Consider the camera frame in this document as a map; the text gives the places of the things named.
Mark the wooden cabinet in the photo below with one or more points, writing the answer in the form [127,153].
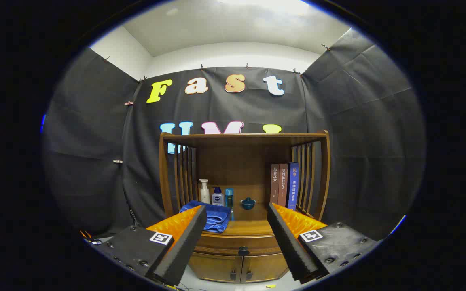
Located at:
[237,165]

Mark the wooden countertop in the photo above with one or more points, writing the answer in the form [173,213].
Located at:
[253,226]

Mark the white pump bottle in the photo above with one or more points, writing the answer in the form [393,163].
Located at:
[204,196]

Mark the dark brown book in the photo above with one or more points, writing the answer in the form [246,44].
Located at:
[274,186]

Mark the teal transparent bottle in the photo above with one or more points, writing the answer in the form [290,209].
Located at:
[229,198]

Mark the white bottle with blue cap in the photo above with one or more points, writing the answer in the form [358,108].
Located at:
[217,199]

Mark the blue folded towel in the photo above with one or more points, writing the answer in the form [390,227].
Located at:
[217,214]

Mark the blue book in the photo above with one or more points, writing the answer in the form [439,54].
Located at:
[293,186]

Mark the reddish brown book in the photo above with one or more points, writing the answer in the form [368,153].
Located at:
[283,186]

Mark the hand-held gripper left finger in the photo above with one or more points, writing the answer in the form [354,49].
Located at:
[186,246]

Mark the dark blue lidded teacup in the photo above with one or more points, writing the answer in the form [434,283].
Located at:
[248,204]

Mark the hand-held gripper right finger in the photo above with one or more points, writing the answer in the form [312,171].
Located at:
[289,246]

